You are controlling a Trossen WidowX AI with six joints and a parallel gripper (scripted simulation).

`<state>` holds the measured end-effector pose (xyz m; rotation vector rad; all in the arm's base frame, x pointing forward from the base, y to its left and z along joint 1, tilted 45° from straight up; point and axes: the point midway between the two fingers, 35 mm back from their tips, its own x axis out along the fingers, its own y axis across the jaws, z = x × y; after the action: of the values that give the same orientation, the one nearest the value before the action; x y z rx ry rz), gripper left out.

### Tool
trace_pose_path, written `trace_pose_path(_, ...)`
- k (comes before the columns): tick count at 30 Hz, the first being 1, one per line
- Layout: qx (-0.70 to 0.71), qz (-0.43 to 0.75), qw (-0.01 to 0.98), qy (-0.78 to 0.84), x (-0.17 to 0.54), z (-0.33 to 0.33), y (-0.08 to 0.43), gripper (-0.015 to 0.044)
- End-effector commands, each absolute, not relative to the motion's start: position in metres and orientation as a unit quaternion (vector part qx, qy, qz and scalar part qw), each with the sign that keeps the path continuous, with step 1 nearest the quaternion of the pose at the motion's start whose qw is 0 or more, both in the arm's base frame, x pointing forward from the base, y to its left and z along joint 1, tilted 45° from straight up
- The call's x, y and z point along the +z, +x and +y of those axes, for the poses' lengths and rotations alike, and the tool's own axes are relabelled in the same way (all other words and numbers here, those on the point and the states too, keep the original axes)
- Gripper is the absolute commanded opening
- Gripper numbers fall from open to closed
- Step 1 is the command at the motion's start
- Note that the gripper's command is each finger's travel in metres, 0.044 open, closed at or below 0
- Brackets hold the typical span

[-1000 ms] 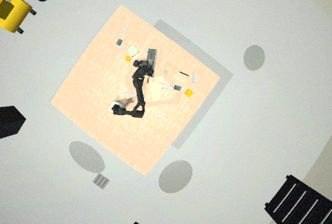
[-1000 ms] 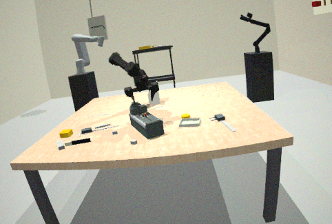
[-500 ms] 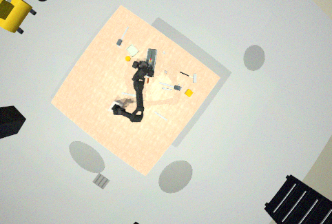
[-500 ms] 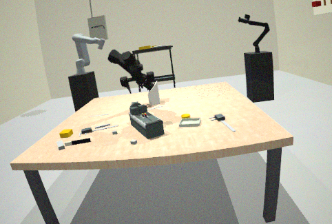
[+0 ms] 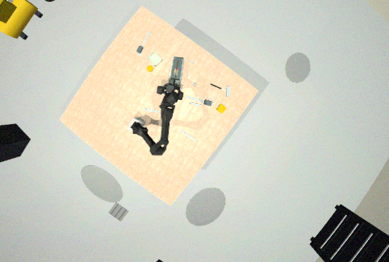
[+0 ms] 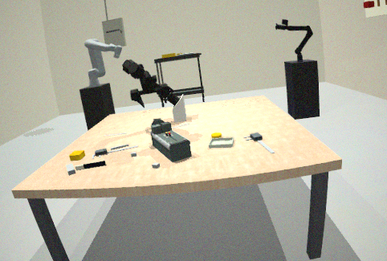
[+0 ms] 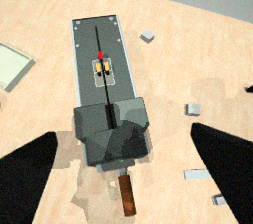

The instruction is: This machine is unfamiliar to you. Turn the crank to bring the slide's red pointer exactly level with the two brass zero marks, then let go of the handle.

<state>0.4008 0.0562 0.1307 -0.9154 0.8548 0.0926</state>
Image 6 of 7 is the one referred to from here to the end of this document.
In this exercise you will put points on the yellow cylinder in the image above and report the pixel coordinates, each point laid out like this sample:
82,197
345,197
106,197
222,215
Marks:
216,135

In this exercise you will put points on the yellow block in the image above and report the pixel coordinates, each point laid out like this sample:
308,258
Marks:
77,155

